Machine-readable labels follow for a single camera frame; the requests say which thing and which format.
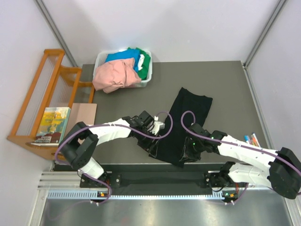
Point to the green t-shirt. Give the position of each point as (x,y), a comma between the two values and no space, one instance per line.
(142,62)

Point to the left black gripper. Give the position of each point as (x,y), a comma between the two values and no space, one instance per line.
(148,146)

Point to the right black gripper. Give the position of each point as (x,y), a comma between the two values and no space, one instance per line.
(188,155)

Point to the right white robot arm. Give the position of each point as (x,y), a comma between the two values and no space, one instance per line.
(279,170)

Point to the yellow book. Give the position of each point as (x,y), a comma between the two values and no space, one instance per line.
(52,126)

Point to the pink t-shirt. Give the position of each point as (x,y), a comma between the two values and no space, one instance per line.
(115,74)

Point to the white laundry basket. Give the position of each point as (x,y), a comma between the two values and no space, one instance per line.
(101,57)

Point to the white slotted cable duct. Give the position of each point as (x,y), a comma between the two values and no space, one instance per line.
(98,195)

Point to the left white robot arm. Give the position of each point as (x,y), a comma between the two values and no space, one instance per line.
(79,144)

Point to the blue t-shirt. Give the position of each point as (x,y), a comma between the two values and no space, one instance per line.
(129,53)

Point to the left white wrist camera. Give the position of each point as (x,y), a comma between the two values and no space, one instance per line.
(156,126)

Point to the orange wooden rack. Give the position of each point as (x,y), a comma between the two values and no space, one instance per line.
(53,85)

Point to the pack of markers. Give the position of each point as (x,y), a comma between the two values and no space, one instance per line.
(252,140)

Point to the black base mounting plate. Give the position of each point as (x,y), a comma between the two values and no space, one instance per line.
(159,178)

